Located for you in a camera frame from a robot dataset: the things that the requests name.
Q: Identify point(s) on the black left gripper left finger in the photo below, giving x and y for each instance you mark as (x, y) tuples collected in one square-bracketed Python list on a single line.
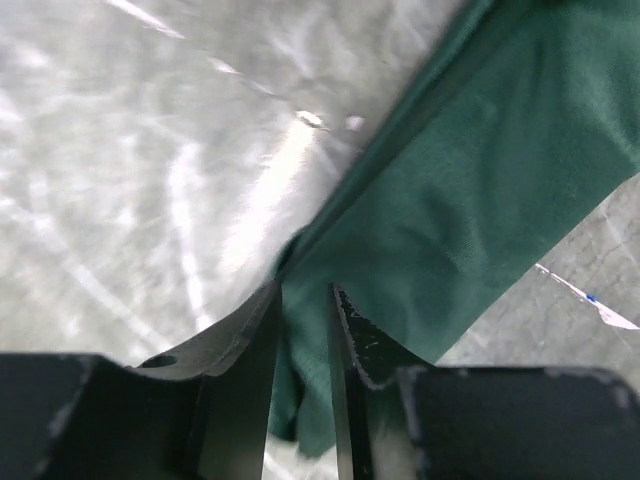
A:
[(197, 411)]

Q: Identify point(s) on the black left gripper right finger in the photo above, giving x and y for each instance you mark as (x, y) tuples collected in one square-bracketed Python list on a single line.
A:
[(399, 417)]

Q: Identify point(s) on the dark green cloth napkin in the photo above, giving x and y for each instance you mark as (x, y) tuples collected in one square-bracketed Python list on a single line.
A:
[(523, 119)]

